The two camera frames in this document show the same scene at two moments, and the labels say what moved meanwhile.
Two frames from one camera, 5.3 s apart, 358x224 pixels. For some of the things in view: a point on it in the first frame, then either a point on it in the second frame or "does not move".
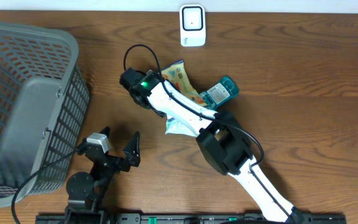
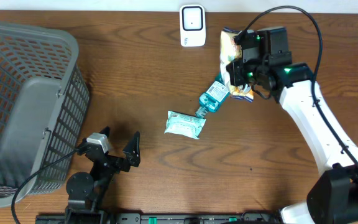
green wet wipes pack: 174,126 does not move
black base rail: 186,218 does not move
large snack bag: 176,75 -> 231,52
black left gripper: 124,165 does not move
